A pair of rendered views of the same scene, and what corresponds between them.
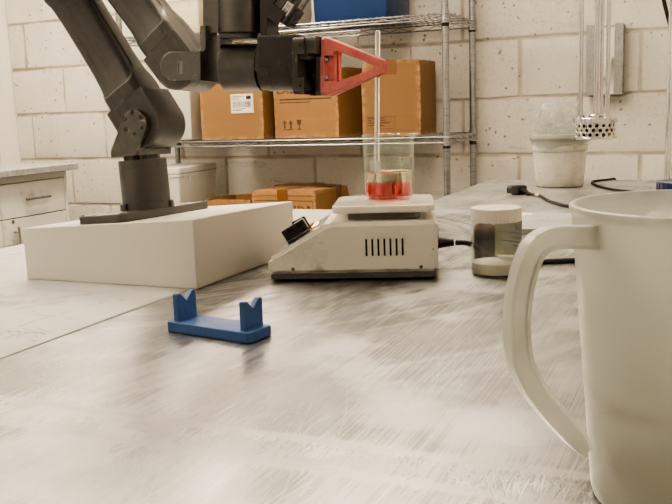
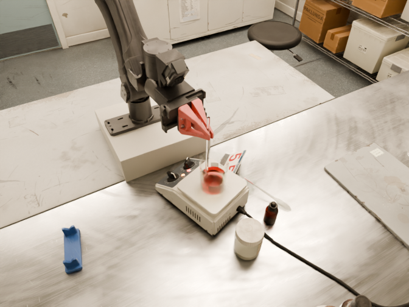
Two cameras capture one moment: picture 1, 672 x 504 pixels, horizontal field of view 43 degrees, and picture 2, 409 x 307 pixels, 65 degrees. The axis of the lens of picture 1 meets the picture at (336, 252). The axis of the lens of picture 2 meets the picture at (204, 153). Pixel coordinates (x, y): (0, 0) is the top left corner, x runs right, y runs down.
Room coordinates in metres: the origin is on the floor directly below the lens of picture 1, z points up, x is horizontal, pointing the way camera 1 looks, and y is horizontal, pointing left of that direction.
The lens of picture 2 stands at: (0.68, -0.32, 1.56)
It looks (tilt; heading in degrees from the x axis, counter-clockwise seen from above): 46 degrees down; 37
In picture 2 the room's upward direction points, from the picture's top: straight up
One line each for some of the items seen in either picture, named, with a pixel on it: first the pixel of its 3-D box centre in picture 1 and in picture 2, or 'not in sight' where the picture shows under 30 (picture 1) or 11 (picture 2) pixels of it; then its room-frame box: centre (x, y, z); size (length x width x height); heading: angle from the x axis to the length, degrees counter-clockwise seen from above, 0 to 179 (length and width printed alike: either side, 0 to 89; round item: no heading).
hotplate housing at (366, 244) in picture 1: (364, 239); (203, 190); (1.05, -0.04, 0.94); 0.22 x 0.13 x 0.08; 85
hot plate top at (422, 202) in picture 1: (384, 203); (212, 184); (1.05, -0.06, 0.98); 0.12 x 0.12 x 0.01; 85
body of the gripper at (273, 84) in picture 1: (291, 67); (176, 104); (1.07, 0.05, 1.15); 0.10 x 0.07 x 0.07; 164
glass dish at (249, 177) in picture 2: not in sight; (244, 183); (1.15, -0.09, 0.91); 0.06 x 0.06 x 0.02
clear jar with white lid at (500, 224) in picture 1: (496, 240); (248, 239); (1.01, -0.19, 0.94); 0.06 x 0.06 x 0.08
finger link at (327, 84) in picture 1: (350, 67); (201, 121); (1.06, -0.02, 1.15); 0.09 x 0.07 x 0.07; 74
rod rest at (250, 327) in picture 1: (217, 314); (70, 247); (0.77, 0.11, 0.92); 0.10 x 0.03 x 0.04; 56
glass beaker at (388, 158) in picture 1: (390, 168); (214, 176); (1.04, -0.07, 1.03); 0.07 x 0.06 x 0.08; 73
